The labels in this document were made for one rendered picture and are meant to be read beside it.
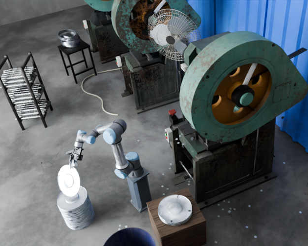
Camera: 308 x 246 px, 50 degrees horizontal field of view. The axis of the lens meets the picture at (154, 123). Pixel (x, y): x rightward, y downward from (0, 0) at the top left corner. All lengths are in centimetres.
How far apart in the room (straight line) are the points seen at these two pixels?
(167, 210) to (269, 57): 147
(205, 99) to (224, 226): 142
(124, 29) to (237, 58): 184
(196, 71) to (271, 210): 172
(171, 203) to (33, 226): 148
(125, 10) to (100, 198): 202
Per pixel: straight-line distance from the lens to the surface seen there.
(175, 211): 287
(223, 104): 248
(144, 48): 396
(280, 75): 257
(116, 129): 263
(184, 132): 296
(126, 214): 341
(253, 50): 229
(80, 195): 327
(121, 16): 374
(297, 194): 358
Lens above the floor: 271
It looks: 38 degrees down
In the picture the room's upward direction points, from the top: 8 degrees counter-clockwise
